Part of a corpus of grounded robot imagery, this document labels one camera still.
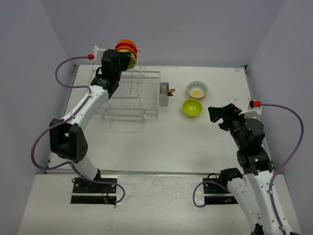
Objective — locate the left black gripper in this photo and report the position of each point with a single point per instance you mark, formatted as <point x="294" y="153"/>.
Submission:
<point x="125" y="57"/>

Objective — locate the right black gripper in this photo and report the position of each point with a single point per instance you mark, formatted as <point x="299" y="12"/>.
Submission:
<point x="228" y="113"/>

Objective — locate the lime green bowl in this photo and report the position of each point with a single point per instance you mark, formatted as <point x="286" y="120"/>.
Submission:
<point x="192" y="107"/>
<point x="132" y="59"/>

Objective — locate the white floral ceramic bowl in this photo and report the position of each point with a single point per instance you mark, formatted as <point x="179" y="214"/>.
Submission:
<point x="197" y="95"/>

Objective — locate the yellow sun pattern bowl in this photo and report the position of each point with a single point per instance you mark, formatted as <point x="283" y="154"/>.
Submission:
<point x="197" y="87"/>

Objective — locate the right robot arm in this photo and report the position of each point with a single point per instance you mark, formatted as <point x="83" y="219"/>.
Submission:
<point x="253" y="188"/>

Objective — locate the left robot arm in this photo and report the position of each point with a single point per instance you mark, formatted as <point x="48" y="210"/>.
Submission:
<point x="67" y="139"/>

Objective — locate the front orange bowl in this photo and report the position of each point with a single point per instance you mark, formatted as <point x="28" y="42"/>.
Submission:
<point x="128" y="47"/>

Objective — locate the orange bowl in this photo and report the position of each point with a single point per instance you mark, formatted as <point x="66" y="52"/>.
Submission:
<point x="126" y="41"/>
<point x="128" y="47"/>

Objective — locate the rear orange bowl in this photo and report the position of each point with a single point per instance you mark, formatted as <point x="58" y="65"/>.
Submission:
<point x="126" y="41"/>

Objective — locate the small brown object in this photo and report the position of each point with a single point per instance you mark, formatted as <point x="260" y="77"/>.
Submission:
<point x="170" y="92"/>

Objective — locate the grey cutlery holder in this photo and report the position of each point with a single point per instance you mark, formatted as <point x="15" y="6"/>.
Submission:
<point x="163" y="97"/>

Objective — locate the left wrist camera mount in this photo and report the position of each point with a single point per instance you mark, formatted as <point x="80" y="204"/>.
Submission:
<point x="97" y="53"/>

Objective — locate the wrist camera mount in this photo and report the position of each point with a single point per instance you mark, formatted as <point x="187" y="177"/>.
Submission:
<point x="254" y="109"/>
<point x="97" y="53"/>

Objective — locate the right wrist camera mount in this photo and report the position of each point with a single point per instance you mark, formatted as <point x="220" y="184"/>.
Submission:
<point x="254" y="109"/>

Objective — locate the white wire dish rack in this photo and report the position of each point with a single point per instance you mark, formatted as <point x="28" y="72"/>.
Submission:
<point x="137" y="96"/>

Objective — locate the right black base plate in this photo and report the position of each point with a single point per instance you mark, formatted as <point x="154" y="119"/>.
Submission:
<point x="215" y="195"/>

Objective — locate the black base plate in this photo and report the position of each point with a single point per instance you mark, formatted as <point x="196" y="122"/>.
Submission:
<point x="85" y="192"/>
<point x="215" y="195"/>

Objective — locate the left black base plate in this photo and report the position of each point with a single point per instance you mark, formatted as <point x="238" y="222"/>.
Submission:
<point x="85" y="192"/>

